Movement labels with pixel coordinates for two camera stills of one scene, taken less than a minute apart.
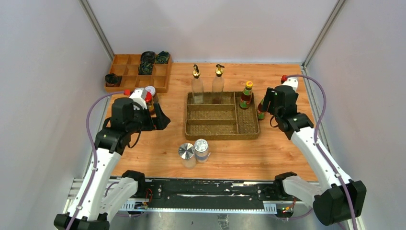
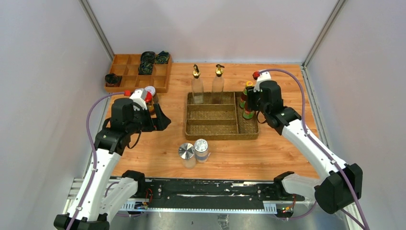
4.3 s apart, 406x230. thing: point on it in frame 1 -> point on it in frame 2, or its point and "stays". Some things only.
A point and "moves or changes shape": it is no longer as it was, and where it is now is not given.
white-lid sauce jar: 155,100 stays
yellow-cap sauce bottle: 261,114 moves or changes shape
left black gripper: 161,122 stays
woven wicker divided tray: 226,120 stays
